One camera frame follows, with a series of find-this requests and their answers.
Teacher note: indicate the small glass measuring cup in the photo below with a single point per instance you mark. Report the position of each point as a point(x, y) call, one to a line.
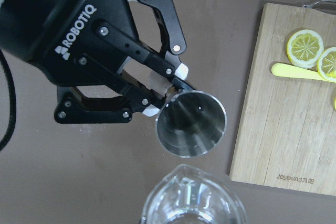
point(190, 195)

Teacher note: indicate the steel double jigger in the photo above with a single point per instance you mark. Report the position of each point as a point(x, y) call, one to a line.
point(191, 123)

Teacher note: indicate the lemon slice bottom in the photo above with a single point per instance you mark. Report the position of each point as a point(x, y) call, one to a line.
point(304, 48)

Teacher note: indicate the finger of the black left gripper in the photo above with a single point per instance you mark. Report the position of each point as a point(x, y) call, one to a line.
point(75, 108)
point(172, 37)

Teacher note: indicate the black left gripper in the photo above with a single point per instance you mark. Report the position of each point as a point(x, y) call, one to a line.
point(73, 42)

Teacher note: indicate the lemon slice middle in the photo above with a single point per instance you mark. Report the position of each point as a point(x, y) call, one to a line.
point(326, 65)

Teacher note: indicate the bamboo cutting board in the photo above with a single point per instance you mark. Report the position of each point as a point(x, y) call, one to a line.
point(286, 135)

